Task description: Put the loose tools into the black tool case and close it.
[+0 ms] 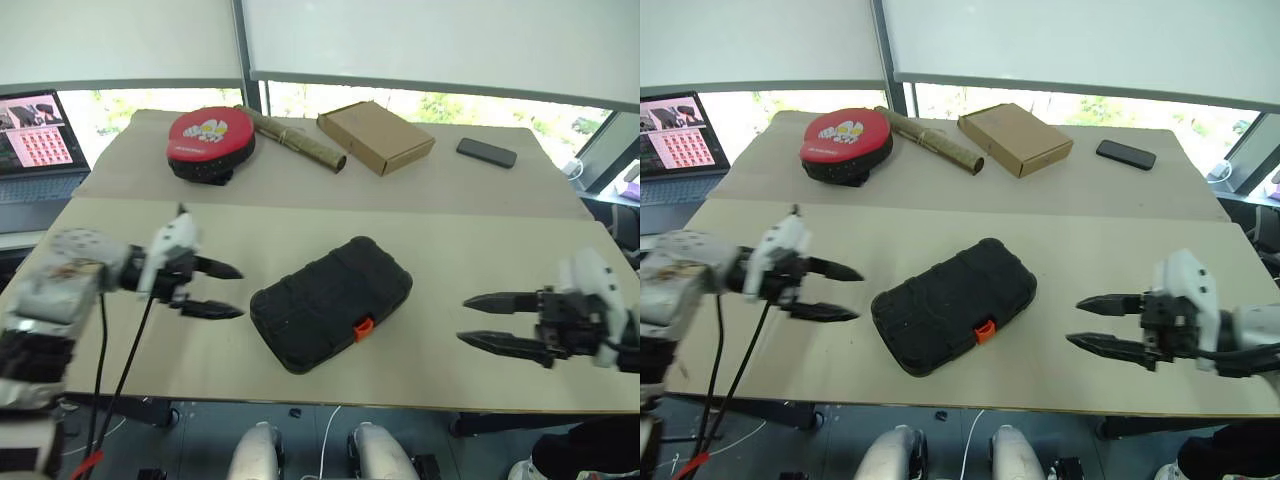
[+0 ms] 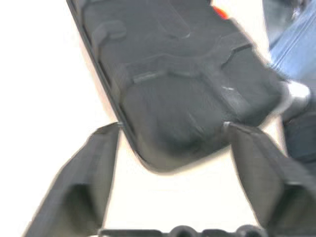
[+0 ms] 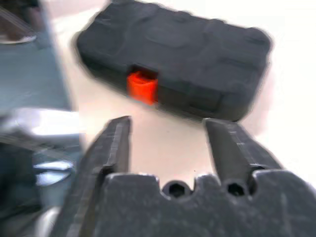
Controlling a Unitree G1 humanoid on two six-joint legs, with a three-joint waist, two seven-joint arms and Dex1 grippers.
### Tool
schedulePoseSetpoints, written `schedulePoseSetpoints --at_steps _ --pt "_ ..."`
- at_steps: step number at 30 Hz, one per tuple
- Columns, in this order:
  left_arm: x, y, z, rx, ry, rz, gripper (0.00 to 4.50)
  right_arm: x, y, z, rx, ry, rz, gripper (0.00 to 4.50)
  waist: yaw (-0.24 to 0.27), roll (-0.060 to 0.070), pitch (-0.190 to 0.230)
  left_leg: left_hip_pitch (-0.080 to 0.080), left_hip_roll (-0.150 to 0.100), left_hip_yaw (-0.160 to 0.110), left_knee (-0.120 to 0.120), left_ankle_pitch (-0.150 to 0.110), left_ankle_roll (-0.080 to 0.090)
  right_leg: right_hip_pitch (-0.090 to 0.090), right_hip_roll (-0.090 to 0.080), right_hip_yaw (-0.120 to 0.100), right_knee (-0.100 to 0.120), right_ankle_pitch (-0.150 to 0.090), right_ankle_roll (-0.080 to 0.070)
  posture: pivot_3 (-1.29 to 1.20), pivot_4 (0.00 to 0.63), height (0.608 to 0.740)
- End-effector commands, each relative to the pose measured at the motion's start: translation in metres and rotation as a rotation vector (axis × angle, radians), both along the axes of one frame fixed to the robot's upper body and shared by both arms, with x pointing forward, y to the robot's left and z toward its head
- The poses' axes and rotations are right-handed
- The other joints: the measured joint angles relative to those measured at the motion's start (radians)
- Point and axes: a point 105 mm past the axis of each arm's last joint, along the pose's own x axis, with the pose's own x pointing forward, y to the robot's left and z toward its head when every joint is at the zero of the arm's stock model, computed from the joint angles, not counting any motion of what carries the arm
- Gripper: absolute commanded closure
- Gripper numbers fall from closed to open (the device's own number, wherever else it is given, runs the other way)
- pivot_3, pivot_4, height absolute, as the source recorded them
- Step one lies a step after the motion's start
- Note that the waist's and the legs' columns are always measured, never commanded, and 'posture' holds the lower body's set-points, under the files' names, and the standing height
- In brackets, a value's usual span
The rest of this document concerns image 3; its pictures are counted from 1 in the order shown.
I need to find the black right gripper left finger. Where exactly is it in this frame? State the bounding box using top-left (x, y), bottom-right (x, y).
top-left (50, 115), bottom-right (133, 237)

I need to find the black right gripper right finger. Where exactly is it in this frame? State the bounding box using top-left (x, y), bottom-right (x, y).
top-left (202, 118), bottom-right (282, 194)

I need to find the black plastic tool case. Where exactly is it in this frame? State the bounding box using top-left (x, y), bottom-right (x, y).
top-left (75, 0), bottom-right (274, 123)

